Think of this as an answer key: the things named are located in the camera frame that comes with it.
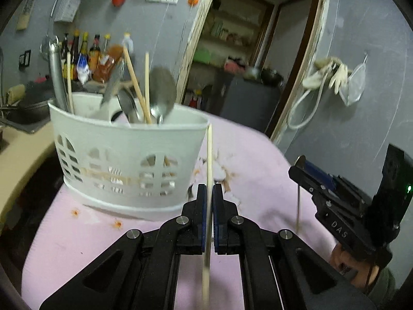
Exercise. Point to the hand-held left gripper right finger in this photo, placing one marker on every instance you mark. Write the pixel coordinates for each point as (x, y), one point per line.
(217, 219)

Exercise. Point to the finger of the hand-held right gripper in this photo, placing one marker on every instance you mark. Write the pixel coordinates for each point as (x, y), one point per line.
(303, 180)
(317, 171)

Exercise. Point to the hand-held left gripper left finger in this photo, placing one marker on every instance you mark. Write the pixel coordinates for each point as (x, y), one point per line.
(201, 219)

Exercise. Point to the gold spoon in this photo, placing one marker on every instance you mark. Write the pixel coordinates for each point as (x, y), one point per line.
(298, 206)

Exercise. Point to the wooden chopstick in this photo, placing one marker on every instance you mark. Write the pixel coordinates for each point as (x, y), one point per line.
(69, 80)
(208, 168)
(135, 85)
(147, 80)

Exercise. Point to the white plastic utensil basket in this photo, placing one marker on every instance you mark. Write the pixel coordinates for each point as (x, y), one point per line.
(129, 148)

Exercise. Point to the steel spoon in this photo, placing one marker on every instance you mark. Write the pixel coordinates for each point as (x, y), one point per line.
(163, 90)
(127, 103)

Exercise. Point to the stainless steel knife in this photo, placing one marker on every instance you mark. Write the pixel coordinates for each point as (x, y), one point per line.
(111, 85)

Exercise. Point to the person's right forearm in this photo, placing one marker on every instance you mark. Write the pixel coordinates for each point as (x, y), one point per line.
(384, 282)

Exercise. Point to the person's right hand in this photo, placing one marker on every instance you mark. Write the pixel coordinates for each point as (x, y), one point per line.
(350, 263)

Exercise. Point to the pink floral tablecloth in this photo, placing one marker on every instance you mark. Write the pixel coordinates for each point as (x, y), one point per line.
(258, 174)

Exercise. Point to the grey cabinet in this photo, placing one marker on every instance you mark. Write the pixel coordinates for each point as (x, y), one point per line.
(251, 101)

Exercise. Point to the clear plastic bag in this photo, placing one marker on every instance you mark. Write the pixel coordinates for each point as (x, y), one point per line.
(355, 84)

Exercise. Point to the white rubber gloves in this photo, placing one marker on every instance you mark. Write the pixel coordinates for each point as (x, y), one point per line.
(338, 76)

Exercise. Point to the dark metal wok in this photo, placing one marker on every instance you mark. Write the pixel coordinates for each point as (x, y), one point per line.
(271, 76)

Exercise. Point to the red and yellow bottle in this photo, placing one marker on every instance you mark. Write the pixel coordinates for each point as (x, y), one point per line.
(195, 99)

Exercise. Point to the pink cloth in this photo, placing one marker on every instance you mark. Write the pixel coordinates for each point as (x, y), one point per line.
(232, 65)

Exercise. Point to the green plastic container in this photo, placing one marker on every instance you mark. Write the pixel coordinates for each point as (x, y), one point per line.
(203, 55)

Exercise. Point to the orange snack packet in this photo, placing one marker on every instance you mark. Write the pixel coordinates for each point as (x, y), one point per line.
(106, 64)

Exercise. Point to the blue and white packet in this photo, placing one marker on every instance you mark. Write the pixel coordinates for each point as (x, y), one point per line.
(83, 70)

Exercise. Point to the red-capped sauce bottle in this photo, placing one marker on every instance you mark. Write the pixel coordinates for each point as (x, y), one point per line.
(95, 50)

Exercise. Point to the yellow-capped sauce bottle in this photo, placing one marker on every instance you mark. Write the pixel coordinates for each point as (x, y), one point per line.
(106, 42)
(84, 46)

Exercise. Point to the dark cooking pot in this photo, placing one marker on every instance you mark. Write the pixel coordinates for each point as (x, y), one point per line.
(29, 111)

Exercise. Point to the dark sauce bottle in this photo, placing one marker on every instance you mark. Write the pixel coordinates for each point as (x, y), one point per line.
(75, 46)

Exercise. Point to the wooden door frame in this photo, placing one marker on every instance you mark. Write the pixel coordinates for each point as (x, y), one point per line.
(196, 38)

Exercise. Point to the black wall socket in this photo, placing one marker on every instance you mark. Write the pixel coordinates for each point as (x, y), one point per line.
(25, 59)

